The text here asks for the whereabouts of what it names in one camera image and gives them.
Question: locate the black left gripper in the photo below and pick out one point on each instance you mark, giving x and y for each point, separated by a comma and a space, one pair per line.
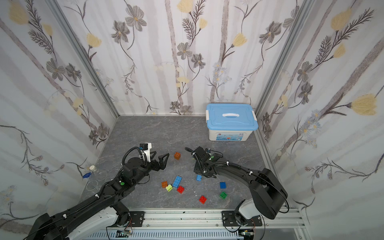
156, 163

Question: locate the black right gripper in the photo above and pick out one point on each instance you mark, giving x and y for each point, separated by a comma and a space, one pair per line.
200, 156

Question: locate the orange lego brick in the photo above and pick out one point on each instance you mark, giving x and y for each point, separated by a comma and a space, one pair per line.
177, 156

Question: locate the red lego brick front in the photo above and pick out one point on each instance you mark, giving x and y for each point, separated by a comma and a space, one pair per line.
203, 199

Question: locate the red lego brick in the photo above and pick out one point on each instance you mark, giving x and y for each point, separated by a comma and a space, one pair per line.
180, 189
203, 199

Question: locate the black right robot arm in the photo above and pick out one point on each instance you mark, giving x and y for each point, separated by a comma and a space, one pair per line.
268, 194

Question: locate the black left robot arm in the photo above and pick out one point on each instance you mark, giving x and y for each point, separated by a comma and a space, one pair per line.
103, 209

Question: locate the brown-orange lego brick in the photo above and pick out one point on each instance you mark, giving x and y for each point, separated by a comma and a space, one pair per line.
164, 184

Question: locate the light blue long lego brick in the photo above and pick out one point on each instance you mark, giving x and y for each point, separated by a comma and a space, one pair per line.
177, 182

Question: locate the blue small lego brick right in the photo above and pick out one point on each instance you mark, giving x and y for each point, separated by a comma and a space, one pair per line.
223, 185

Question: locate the lime green lego brick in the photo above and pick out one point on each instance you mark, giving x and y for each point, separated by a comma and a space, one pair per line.
169, 188

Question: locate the red lego brick left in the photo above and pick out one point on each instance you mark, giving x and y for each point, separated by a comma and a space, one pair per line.
180, 189

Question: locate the blue lid storage box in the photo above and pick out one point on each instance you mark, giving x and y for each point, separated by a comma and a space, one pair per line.
230, 122

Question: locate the clear bottle white cap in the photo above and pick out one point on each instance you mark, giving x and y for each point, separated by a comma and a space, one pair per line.
97, 174

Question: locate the clear bottle blue cap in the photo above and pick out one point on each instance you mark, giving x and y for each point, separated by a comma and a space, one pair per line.
92, 183

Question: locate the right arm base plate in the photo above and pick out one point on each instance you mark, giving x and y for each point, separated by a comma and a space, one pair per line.
234, 219

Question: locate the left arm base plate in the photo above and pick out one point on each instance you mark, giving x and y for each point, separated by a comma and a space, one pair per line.
132, 218

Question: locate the white perforated cable tray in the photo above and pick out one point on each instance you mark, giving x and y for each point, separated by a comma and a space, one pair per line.
166, 235

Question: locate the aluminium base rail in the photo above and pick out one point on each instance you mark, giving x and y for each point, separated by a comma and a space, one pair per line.
164, 219

